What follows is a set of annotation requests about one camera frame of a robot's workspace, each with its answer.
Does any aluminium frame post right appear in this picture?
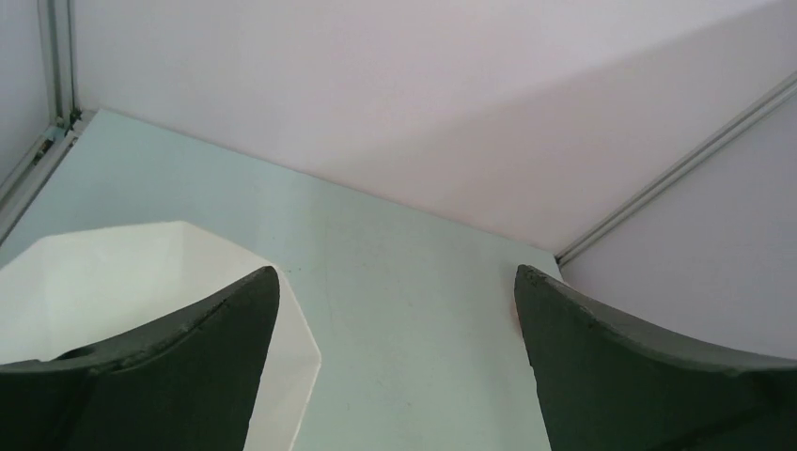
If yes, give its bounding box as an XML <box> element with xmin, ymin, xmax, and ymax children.
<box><xmin>555</xmin><ymin>73</ymin><xmax>796</xmax><ymax>268</ymax></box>

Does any white faceted trash bin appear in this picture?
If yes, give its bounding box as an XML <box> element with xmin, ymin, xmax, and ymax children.
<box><xmin>1</xmin><ymin>221</ymin><xmax>321</xmax><ymax>450</ymax></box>

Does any aluminium frame post left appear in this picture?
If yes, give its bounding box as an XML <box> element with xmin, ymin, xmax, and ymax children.
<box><xmin>1</xmin><ymin>1</ymin><xmax>83</xmax><ymax>239</ymax></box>

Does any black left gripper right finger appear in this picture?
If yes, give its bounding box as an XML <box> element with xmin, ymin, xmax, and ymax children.
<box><xmin>514</xmin><ymin>265</ymin><xmax>796</xmax><ymax>450</ymax></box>

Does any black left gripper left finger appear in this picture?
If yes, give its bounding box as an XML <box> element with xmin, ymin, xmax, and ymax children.
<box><xmin>1</xmin><ymin>266</ymin><xmax>280</xmax><ymax>450</ymax></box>

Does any aluminium frame post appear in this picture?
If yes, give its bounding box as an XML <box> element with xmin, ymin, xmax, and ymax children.
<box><xmin>555</xmin><ymin>73</ymin><xmax>796</xmax><ymax>268</ymax></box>
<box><xmin>1</xmin><ymin>1</ymin><xmax>83</xmax><ymax>239</ymax></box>

